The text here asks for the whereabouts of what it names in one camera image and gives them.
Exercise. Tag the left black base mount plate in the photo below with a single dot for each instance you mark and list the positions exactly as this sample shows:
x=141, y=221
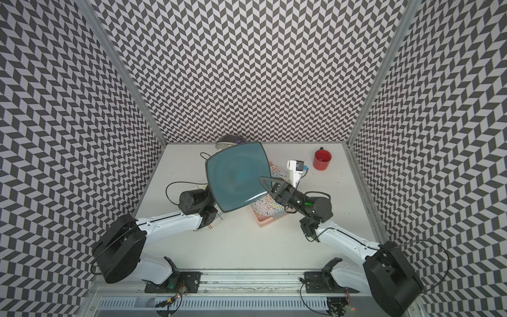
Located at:
x=184, y=282

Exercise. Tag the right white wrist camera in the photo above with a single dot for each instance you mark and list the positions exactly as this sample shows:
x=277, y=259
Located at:
x=297, y=169

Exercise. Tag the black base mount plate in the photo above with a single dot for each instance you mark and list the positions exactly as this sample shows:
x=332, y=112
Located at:
x=184, y=282
x=323, y=283

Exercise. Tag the round mirror on wire stand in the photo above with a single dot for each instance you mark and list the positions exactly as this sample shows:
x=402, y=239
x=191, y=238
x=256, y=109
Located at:
x=229, y=141

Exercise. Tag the dark teal square plate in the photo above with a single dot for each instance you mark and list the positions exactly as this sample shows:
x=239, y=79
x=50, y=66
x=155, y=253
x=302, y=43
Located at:
x=233, y=175

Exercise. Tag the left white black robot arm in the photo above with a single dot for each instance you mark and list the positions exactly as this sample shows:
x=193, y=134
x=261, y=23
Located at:
x=119, y=254

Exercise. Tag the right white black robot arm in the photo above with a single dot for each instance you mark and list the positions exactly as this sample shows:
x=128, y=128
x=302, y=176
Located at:
x=384, y=271

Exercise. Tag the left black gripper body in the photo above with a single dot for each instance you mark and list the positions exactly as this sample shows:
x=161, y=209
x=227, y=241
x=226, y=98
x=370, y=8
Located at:
x=210, y=216

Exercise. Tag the white plaid round plate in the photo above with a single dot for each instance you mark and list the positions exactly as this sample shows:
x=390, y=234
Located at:
x=217, y=221

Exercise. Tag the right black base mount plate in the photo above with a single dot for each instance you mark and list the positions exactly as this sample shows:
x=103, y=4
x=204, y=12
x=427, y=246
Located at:
x=323, y=283

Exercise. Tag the aluminium front rail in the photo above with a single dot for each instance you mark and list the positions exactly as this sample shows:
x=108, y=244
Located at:
x=242, y=283

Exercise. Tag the red mug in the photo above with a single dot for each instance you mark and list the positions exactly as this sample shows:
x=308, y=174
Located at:
x=322, y=159

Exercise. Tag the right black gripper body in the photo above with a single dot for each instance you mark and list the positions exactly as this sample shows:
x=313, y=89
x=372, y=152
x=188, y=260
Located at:
x=286, y=194

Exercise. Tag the pink plastic basket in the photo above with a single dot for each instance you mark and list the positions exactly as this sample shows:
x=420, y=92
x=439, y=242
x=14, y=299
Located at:
x=266, y=210

